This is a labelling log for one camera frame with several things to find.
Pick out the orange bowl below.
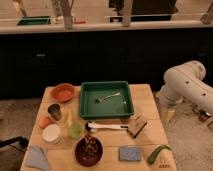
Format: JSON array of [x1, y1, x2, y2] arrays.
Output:
[[50, 83, 75, 103]]

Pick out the dark maroon bowl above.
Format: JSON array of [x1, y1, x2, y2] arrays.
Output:
[[75, 135, 103, 167]]

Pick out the blue sponge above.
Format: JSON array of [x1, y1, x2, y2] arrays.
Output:
[[119, 146, 141, 161]]

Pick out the silver fork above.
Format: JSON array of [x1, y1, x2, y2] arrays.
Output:
[[95, 93, 121, 103]]

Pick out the bottles on floor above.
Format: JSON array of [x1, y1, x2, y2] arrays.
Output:
[[193, 105, 213, 132]]

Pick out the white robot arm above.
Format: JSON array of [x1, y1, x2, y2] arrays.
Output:
[[157, 61, 213, 124]]

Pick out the orange carrot toy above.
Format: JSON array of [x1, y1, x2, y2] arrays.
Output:
[[38, 116, 52, 129]]

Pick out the dark metal cup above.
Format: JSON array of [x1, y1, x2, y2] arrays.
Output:
[[47, 104, 62, 121]]

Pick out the green tray on counter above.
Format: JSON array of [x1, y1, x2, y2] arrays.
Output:
[[17, 16, 51, 26]]

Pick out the yellow banana toy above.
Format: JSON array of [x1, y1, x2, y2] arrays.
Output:
[[66, 110, 72, 128]]

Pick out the green plastic cup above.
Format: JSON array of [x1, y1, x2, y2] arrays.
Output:
[[68, 123, 83, 139]]

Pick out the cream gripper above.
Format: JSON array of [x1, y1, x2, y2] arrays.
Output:
[[160, 105, 175, 124]]

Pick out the blue folded cloth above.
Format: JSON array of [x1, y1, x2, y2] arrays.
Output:
[[25, 145, 51, 171]]

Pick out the green cucumber toy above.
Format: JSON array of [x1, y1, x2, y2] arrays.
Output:
[[147, 145, 170, 165]]

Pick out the green plastic tray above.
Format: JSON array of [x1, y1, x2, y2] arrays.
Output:
[[79, 81, 134, 119]]

